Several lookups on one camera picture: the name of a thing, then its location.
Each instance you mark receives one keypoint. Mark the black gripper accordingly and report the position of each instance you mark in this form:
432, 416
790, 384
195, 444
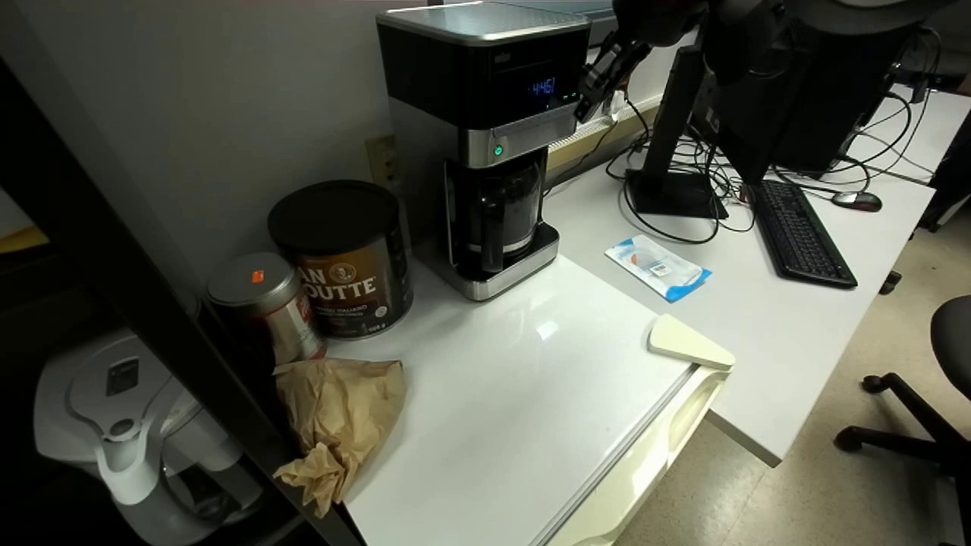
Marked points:
658, 20

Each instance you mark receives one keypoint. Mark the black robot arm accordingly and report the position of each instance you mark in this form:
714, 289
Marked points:
807, 20

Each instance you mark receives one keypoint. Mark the black silver drip coffee maker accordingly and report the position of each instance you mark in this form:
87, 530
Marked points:
473, 70

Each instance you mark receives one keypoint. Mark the glass coffee carafe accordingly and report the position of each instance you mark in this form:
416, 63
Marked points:
501, 218

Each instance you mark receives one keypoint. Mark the dark coffee can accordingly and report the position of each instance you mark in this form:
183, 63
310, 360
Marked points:
351, 276

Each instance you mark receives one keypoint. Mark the black computer monitor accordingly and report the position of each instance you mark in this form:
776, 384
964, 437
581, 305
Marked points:
799, 111

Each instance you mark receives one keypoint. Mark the blue white wipes packet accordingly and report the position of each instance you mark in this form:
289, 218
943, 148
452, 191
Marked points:
658, 269

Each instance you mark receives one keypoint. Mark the black computer keyboard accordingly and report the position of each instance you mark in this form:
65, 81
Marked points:
803, 235

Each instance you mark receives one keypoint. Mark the cream wedge-shaped piece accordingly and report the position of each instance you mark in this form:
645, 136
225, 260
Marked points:
688, 342

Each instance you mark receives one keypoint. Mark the black computer mouse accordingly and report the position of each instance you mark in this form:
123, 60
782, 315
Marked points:
857, 203

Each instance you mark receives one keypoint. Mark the white mini fridge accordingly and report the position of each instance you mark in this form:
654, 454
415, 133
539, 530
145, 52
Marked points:
648, 457

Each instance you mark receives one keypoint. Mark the small jar with silver lid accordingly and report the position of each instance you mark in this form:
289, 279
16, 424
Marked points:
264, 300

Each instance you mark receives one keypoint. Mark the crumpled brown paper bag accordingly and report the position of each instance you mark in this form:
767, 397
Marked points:
338, 411

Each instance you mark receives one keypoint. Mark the black office chair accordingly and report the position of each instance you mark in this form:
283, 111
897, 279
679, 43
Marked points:
929, 406

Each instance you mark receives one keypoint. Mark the white water filter pitcher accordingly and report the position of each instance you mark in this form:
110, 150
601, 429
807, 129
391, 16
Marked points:
110, 406

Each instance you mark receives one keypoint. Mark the grey wall trunking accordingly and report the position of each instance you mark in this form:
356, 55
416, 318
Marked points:
595, 14

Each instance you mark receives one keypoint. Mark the beige wall outlet plate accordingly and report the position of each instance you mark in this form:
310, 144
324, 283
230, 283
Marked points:
384, 160

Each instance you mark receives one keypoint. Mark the black shelf frame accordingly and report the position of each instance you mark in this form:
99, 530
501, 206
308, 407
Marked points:
110, 262

